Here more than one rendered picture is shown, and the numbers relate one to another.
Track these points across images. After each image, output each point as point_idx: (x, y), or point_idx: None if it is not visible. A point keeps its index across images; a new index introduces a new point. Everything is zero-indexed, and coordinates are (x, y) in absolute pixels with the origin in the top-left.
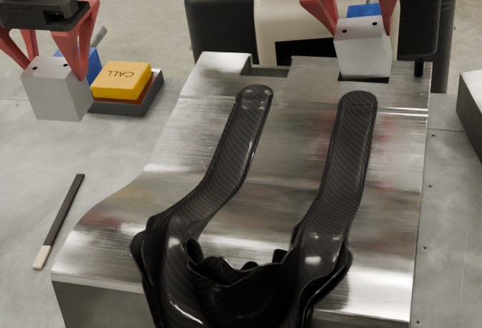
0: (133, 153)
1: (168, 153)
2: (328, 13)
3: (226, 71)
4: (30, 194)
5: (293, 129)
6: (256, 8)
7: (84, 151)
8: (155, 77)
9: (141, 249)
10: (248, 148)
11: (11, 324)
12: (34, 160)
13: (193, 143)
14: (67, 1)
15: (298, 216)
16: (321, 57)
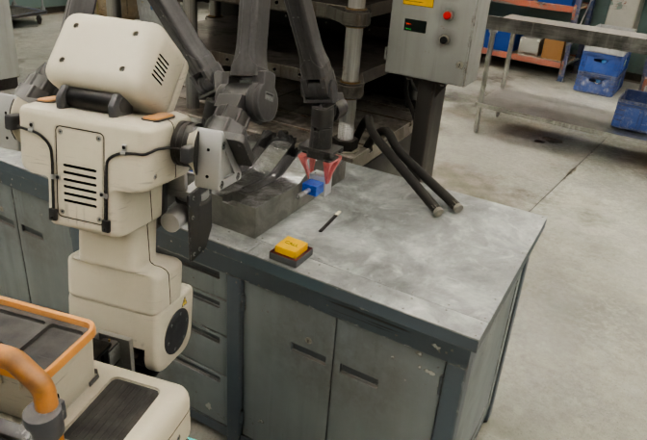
0: (296, 233)
1: (287, 186)
2: None
3: (251, 198)
4: (341, 231)
5: (243, 180)
6: (189, 286)
7: (317, 240)
8: (274, 247)
9: None
10: (260, 182)
11: (348, 203)
12: (339, 242)
13: (277, 186)
14: (309, 139)
15: (263, 153)
16: (212, 194)
